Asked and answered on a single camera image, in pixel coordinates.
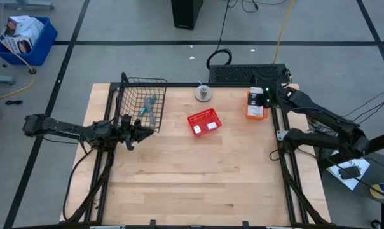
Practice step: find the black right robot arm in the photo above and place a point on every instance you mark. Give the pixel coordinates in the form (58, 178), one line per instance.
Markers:
(325, 116)

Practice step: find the black vented computer case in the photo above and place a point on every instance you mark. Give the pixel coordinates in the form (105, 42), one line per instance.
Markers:
(239, 73)

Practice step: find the dark grey side table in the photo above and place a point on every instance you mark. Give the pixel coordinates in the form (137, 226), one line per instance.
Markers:
(376, 171)

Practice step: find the white square wall plug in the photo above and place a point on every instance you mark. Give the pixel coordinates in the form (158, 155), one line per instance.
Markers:
(197, 129)

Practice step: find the black upright tower case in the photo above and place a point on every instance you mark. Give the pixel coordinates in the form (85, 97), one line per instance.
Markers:
(187, 14)

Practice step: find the yellow blue round container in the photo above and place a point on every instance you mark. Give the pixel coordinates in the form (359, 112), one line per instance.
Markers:
(382, 191)

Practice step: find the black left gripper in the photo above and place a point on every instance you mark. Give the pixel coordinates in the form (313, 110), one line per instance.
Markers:
(128, 130)

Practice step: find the black diagonal support beam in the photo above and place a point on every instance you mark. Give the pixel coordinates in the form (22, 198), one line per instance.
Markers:
(382, 143)

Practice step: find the grey metal mounting plate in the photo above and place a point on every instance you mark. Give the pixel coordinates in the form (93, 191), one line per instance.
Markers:
(279, 135)

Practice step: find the black smartphone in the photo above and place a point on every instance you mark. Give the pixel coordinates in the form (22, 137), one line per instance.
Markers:
(350, 172)

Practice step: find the white paper sheet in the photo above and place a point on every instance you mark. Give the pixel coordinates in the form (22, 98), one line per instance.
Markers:
(333, 171)

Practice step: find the large white printed box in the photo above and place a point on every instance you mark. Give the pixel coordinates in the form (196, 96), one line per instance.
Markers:
(255, 111)

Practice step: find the white box with photo print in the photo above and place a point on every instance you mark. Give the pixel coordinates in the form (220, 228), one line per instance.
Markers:
(17, 44)
(12, 25)

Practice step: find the round metal pedestal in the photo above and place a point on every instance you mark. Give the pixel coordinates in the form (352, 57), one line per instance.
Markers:
(203, 93)

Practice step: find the blue plastic storage bin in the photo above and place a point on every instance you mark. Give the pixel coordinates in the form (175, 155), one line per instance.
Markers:
(42, 47)

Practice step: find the black table clamp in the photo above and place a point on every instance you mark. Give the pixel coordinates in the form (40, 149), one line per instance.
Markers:
(245, 224)
(152, 223)

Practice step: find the grey metal furniture foot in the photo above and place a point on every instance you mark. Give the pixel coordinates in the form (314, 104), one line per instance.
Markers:
(1, 79)
(26, 4)

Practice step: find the red plastic slotted basket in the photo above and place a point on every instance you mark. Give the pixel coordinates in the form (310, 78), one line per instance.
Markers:
(201, 116)

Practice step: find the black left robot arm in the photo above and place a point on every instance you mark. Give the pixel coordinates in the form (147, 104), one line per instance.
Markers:
(61, 130)

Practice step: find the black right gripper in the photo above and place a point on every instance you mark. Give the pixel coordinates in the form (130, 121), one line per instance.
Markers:
(282, 95)

